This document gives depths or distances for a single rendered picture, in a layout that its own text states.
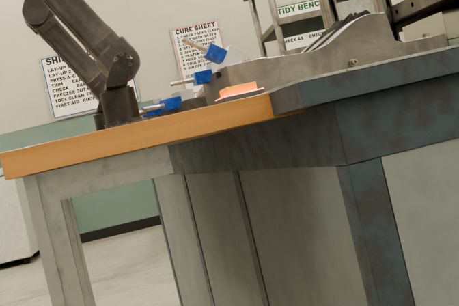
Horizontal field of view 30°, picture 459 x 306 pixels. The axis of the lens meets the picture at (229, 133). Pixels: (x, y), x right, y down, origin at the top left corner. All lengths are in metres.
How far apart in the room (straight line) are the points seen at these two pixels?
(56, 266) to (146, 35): 7.95
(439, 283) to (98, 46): 0.71
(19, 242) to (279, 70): 6.70
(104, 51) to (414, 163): 0.60
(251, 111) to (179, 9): 7.95
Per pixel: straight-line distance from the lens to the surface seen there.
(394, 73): 1.20
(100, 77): 2.12
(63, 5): 1.55
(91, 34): 1.54
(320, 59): 1.83
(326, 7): 3.24
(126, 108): 1.52
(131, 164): 1.28
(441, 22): 2.58
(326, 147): 1.24
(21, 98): 9.20
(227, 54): 1.83
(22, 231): 8.34
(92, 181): 1.27
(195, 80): 1.93
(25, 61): 9.23
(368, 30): 1.88
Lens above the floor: 0.75
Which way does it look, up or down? level
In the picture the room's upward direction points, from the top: 13 degrees counter-clockwise
